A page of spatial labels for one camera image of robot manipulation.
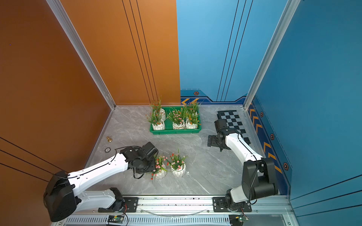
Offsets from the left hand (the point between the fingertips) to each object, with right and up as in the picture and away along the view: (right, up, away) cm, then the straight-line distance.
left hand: (155, 166), depth 81 cm
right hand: (+38, +12, +8) cm, 40 cm away
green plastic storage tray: (+5, +20, +19) cm, 28 cm away
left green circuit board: (-18, -24, -9) cm, 32 cm away
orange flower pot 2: (+22, +25, +13) cm, 36 cm away
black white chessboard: (+53, +26, +24) cm, 64 cm away
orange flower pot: (+22, +35, +22) cm, 47 cm away
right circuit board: (+44, -24, -10) cm, 51 cm away
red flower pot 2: (-4, +28, +16) cm, 33 cm away
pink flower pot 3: (+13, +4, -8) cm, 16 cm away
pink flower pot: (+12, +29, +11) cm, 33 cm away
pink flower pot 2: (+4, -1, -6) cm, 7 cm away
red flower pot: (-3, +36, +18) cm, 41 cm away
